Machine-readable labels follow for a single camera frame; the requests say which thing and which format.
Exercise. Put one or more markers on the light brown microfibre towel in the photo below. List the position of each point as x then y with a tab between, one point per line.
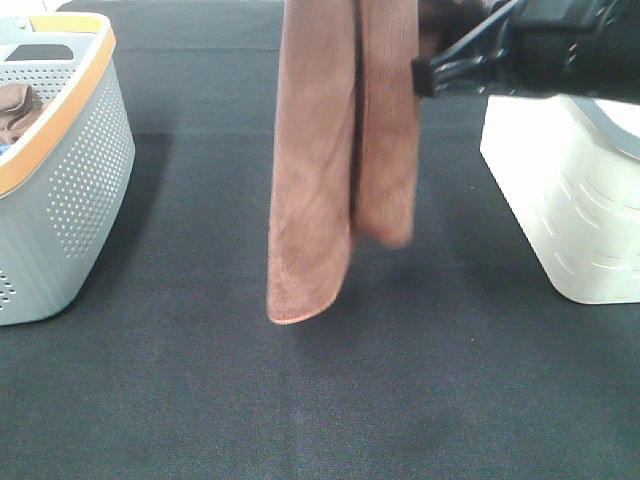
345	142

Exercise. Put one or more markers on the white plastic basket grey rim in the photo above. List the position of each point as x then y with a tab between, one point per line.
569	170

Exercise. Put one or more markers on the dark brown towel in basket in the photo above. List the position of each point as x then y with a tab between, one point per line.
20	108

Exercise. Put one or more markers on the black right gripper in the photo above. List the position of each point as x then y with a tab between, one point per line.
539	49

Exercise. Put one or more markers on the grey perforated basket orange rim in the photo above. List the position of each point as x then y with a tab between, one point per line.
63	181

